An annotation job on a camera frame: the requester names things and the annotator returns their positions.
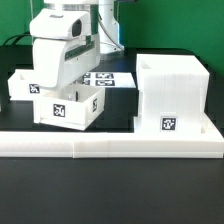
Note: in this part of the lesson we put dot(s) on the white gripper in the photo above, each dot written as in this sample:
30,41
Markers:
58,63

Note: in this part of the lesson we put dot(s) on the white front drawer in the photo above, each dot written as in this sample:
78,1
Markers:
76,106

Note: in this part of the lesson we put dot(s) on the white drawer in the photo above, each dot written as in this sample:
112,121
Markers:
76,106
23,85

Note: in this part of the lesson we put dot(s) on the white drawer cabinet box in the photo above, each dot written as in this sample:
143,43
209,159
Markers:
172,93

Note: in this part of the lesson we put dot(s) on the white rear drawer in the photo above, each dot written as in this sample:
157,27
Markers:
23,85

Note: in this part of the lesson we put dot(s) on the white fiducial marker sheet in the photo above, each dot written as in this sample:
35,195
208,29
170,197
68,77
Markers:
109,79

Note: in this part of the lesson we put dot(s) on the white L-shaped fence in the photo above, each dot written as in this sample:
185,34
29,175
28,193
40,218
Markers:
20,138

